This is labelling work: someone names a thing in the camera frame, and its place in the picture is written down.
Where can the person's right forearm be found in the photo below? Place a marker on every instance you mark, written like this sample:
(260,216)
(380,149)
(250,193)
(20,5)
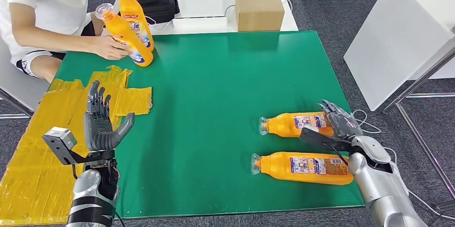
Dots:
(53,40)

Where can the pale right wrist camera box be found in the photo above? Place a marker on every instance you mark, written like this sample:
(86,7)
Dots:
(316,138)

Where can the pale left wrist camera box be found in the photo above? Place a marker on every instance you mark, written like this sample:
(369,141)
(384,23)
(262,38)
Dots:
(60,140)

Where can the green table mat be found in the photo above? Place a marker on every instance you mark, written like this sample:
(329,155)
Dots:
(213,94)

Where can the brown cardboard box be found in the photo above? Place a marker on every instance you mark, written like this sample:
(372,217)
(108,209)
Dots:
(259,9)

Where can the metal stand frame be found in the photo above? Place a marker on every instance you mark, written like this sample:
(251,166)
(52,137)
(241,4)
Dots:
(419,140)

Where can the large white table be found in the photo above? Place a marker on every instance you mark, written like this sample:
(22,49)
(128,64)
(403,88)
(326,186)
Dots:
(396,40)

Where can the orange detergent bottle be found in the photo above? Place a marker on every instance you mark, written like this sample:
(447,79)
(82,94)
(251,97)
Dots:
(135,8)
(280,168)
(284,126)
(122,30)

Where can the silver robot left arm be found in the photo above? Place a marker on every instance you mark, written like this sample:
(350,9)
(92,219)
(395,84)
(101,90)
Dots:
(90,197)

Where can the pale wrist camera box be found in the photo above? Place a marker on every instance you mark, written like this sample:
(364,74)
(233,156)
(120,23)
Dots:
(60,140)
(316,138)

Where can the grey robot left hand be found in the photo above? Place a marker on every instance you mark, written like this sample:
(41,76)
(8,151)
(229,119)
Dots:
(99,133)

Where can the yellow taped cardboard sheet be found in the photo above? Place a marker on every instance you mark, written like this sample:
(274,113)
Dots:
(35,168)

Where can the grey bench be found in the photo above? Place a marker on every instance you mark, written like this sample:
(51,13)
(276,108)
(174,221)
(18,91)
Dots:
(14,90)

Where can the black carry bag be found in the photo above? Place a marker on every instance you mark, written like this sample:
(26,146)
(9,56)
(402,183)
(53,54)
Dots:
(161,6)

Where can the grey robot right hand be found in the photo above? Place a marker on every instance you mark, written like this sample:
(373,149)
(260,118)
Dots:
(343,124)

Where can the person's right hand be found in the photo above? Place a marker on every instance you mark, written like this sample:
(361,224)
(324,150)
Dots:
(108,47)

